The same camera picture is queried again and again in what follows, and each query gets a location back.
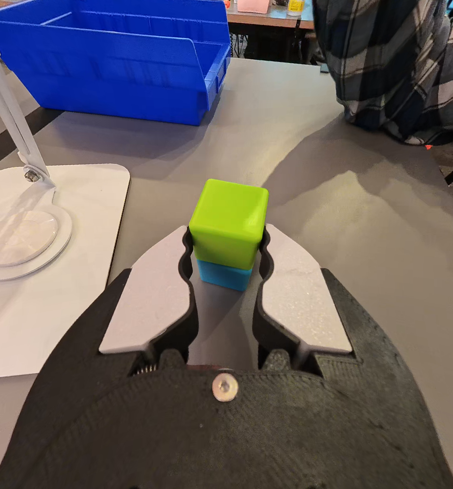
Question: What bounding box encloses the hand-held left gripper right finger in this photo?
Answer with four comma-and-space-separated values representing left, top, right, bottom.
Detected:
252, 223, 353, 354

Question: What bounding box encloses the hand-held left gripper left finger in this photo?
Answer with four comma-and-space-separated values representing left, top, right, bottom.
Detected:
98, 225, 199, 354

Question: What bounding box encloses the light blue cube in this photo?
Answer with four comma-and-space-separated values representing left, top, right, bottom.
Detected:
196, 259, 252, 293

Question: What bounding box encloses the green cube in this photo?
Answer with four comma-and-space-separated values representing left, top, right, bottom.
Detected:
188, 179, 270, 271

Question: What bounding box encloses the blue plastic bin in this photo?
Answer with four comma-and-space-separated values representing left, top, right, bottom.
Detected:
0, 0, 232, 127

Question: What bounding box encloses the white wooden book stand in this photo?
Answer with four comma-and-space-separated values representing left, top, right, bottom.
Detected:
0, 23, 131, 381

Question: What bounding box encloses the wooden background table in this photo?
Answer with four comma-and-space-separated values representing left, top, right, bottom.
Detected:
226, 11, 315, 63

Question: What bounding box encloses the pink box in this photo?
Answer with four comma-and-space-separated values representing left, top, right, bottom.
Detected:
237, 0, 271, 14

